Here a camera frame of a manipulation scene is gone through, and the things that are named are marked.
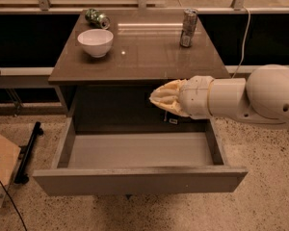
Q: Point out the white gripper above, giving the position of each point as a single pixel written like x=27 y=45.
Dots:
x=195 y=96

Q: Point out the black rxbar chocolate bar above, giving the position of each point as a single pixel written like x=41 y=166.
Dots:
x=170 y=118

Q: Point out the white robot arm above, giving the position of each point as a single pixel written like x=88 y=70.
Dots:
x=262 y=99

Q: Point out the grey cabinet with counter top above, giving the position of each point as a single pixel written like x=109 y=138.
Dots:
x=111 y=94

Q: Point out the upright silver can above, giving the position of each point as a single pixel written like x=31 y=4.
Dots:
x=188 y=27

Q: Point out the white ceramic bowl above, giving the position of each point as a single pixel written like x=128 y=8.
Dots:
x=96 y=42

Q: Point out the crushed green soda can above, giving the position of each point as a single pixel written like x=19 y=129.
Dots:
x=97 y=18

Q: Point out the black metal bar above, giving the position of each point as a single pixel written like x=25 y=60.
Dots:
x=25 y=153

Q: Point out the brown cardboard box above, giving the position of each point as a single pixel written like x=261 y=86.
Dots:
x=9 y=152

